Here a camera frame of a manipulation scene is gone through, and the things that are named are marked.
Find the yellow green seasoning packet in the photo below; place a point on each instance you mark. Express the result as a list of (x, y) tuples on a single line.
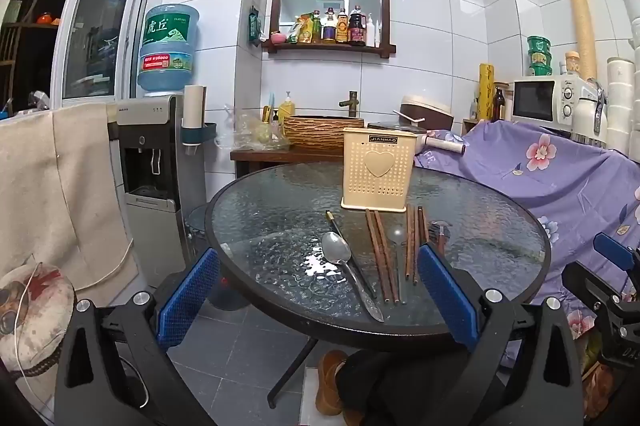
[(300, 30)]

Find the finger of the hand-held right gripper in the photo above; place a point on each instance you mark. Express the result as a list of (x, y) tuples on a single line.
[(612, 250), (592, 281)]

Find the brown shoe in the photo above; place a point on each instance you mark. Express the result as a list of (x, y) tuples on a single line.
[(327, 381)]

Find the wooden side table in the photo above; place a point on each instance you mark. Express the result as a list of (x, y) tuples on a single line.
[(270, 159)]

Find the round glass table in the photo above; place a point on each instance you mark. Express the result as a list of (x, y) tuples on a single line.
[(280, 216)]

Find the cream plastic utensil holder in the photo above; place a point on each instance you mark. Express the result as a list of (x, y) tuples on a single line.
[(378, 186)]

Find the dark sauce bottle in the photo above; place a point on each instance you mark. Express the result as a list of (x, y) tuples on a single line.
[(357, 29)]

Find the green wall packet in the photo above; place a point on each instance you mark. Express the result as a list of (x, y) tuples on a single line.
[(255, 26)]

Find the small metal spoon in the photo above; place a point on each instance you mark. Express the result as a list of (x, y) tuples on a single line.
[(397, 233), (440, 226)]

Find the white bottle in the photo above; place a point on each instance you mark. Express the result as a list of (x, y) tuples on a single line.
[(371, 34)]

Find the brown white rice cooker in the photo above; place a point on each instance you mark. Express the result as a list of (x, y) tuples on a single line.
[(430, 109)]

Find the black chopstick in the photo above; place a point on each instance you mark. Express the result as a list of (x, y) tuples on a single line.
[(331, 218)]

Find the green noodle cup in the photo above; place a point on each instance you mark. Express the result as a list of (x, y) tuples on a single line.
[(540, 58), (539, 44), (540, 70)]

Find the green yellow bottle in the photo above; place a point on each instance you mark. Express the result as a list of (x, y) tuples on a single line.
[(316, 29)]

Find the tall beige cup stack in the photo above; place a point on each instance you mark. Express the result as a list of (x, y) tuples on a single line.
[(582, 26)]

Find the sliding window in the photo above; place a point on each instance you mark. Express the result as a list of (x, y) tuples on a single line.
[(100, 26)]

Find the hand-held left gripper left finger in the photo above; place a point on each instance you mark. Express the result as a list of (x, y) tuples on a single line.
[(187, 296)]

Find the clear plastic bag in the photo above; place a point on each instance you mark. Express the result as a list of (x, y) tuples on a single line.
[(250, 131)]

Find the yellow roll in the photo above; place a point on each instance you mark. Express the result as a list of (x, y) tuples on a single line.
[(486, 91)]

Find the glass jar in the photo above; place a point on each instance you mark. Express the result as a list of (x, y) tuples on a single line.
[(572, 64)]

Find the brown glass bottle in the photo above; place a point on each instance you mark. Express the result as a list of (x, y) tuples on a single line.
[(499, 106)]

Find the yellow soap dispenser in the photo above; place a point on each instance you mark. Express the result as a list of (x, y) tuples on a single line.
[(286, 111)]

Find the yellow label bottle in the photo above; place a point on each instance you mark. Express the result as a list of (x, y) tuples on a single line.
[(342, 29)]

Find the woven basin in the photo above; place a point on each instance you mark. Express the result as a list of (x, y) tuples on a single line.
[(320, 134)]

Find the blue water bottle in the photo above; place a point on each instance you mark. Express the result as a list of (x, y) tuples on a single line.
[(167, 51)]

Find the teal cup holder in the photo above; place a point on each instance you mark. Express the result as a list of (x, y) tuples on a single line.
[(197, 137)]

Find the blue label bottle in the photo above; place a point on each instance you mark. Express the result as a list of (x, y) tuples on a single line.
[(329, 29)]

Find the white pan with lid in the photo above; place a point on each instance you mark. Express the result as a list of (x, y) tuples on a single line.
[(442, 146)]

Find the person's dark trouser leg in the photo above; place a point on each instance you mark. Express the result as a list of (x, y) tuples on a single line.
[(400, 386)]

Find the brass faucet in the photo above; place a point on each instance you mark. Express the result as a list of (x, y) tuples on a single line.
[(352, 101)]

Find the purple floral cloth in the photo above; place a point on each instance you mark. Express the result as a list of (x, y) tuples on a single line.
[(540, 186)]

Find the white paper cup stack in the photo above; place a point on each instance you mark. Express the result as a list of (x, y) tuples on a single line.
[(194, 106)]

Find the orange bowl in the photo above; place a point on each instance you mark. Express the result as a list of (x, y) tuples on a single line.
[(45, 19)]

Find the grey water dispenser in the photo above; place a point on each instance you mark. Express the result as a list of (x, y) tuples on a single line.
[(150, 171)]

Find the white microwave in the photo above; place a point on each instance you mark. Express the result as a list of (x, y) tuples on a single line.
[(532, 99)]

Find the small wooden box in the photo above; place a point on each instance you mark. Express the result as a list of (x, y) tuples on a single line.
[(469, 126)]

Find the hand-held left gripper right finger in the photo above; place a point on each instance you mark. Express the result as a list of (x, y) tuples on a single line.
[(447, 296)]

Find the round printed cushion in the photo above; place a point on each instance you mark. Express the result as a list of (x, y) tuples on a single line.
[(35, 316)]

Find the beige cloth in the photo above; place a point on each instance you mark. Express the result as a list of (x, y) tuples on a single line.
[(60, 186)]

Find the pink bowl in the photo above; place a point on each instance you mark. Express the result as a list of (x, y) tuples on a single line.
[(278, 38)]

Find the large metal spoon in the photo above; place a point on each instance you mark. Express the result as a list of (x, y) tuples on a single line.
[(336, 247)]

